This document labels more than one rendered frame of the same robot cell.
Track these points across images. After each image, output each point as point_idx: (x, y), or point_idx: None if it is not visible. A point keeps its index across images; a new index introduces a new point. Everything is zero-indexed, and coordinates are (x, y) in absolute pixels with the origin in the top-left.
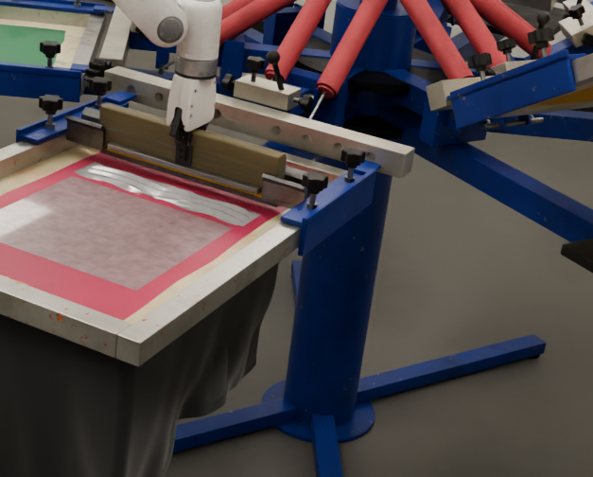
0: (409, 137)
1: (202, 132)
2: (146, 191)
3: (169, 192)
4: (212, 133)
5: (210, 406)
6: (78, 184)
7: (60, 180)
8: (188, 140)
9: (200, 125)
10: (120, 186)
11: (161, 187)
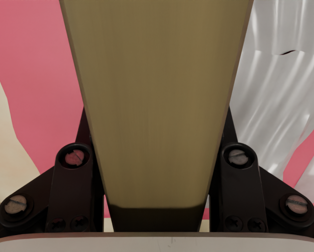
0: None
1: (174, 182)
2: None
3: None
4: (136, 141)
5: None
6: None
7: None
8: (252, 175)
9: (176, 247)
10: (304, 137)
11: (282, 69)
